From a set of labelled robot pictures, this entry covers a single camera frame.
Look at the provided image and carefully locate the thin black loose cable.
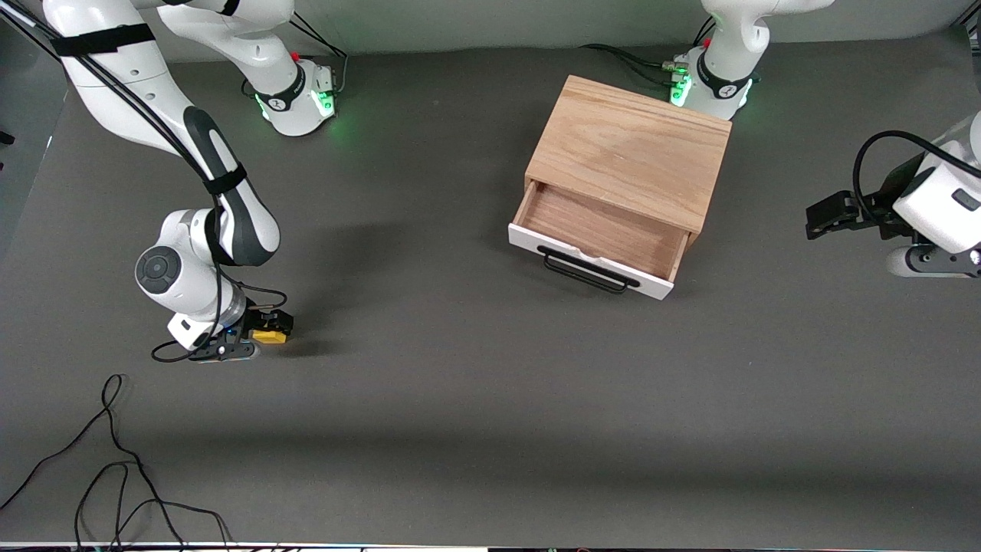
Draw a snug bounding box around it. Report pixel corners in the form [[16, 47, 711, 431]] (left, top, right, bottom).
[[0, 374, 187, 551], [74, 460, 232, 551]]

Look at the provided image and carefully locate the wooden drawer cabinet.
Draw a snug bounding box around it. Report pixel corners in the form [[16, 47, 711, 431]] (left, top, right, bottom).
[[523, 74, 731, 255]]

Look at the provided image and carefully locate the white-fronted wooden drawer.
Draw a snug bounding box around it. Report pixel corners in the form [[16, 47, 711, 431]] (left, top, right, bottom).
[[508, 180, 689, 301]]

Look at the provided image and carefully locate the black wire drawer handle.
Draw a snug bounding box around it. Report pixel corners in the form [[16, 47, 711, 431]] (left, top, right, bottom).
[[536, 245, 641, 295]]

